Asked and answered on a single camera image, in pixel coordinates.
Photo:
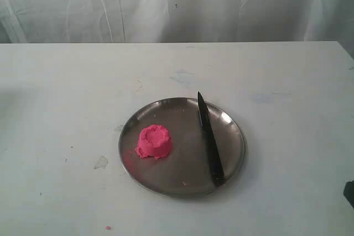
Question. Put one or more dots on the pink clay lump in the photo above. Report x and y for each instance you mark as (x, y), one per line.
(154, 141)

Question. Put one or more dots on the black knife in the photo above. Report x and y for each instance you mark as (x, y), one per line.
(215, 164)

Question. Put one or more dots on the round stainless steel plate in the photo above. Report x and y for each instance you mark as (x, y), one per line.
(185, 171)

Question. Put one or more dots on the clear tape scrap near plate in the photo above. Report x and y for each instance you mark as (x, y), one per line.
(102, 162)

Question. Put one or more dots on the white backdrop curtain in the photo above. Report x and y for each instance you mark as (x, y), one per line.
(157, 21)

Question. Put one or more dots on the dark object at right edge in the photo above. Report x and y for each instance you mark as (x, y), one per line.
(348, 192)

